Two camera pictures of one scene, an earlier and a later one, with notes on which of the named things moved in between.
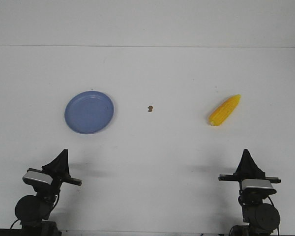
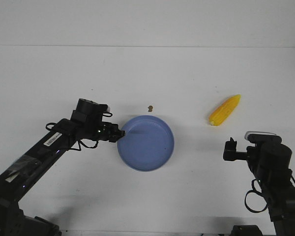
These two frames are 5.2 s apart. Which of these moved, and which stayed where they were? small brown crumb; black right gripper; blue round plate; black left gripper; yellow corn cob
Moved: blue round plate; black left gripper; black right gripper
Stayed: yellow corn cob; small brown crumb
